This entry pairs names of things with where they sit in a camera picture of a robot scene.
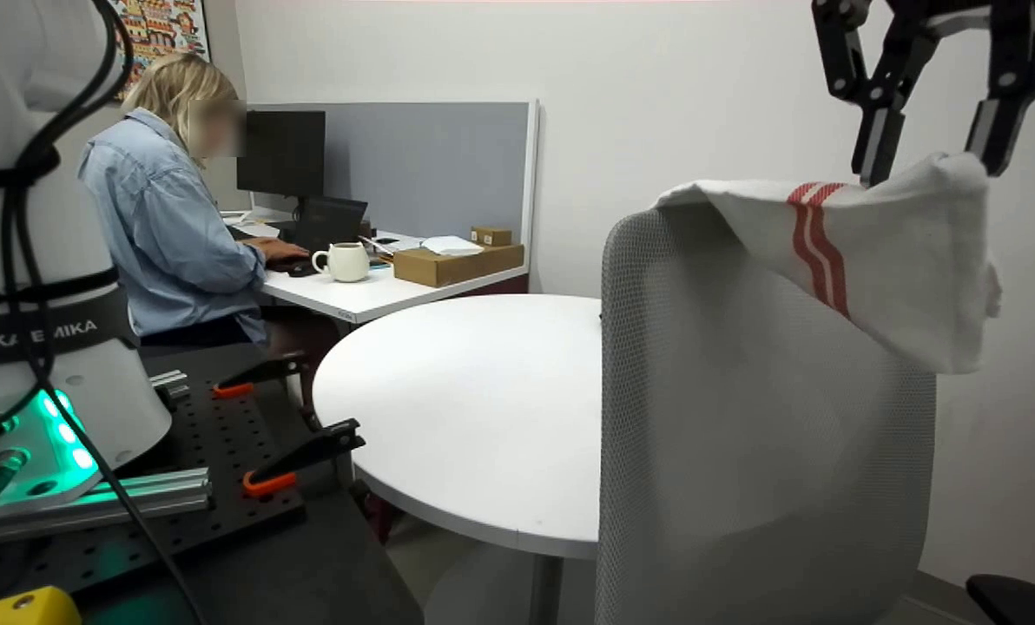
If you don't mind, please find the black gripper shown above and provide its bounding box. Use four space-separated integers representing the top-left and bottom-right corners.
810 0 1035 192

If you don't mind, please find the white towel with red stripes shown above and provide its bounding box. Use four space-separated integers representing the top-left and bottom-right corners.
666 152 1000 375

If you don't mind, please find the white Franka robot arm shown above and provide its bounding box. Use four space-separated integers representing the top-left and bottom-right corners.
0 0 1035 423

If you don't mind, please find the grey mesh office chair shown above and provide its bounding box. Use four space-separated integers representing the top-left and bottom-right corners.
597 207 933 625

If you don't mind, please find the black chair armrest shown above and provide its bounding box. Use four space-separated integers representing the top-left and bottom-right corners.
964 573 1035 625

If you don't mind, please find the small cardboard box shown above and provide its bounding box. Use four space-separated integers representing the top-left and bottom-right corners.
471 228 514 246

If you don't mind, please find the grey cubicle partition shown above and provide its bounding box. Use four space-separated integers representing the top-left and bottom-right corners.
245 102 533 239

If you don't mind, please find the round white table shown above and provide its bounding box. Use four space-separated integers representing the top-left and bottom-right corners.
309 292 604 625

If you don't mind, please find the flat cardboard box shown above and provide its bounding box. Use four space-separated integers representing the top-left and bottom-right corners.
392 246 525 290

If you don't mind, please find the white teapot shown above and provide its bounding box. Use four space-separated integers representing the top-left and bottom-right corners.
309 245 367 284

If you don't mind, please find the white office desk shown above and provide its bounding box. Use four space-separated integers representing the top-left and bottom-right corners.
264 228 529 322

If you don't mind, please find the black laptop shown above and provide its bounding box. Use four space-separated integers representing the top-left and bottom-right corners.
279 197 367 251

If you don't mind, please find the black computer monitor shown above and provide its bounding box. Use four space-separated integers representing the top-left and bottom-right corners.
235 111 326 197

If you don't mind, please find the black clamp with orange tip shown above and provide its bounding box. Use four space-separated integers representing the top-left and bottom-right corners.
240 422 365 499

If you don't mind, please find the blonde woman in denim shirt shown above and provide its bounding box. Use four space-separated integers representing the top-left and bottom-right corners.
75 57 309 349

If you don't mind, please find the yellow object at corner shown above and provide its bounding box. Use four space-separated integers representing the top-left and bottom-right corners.
0 588 84 625

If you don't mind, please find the colourful wall poster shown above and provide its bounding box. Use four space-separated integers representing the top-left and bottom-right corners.
110 0 211 71

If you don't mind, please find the aluminium rail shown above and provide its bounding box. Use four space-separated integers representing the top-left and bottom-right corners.
0 468 211 542

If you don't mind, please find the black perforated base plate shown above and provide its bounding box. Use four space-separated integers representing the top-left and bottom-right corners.
0 383 365 592

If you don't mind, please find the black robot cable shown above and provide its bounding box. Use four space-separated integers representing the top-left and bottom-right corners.
0 0 207 625

